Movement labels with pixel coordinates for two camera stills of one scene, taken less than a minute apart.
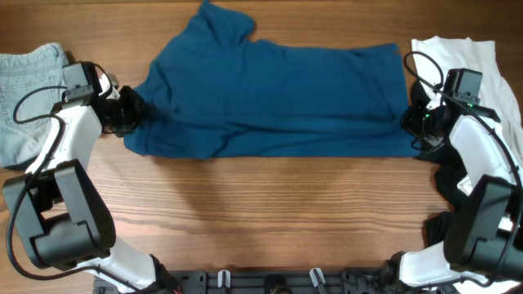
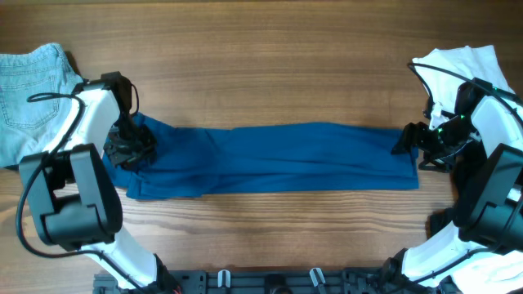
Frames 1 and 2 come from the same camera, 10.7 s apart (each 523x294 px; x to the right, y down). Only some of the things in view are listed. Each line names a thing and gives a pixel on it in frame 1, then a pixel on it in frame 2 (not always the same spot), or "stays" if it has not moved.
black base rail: x=262 y=281 stays
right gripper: x=408 y=122 → x=428 y=155
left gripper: x=137 y=106 → x=146 y=151
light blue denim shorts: x=20 y=73 stays
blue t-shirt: x=212 y=91 → x=153 y=162
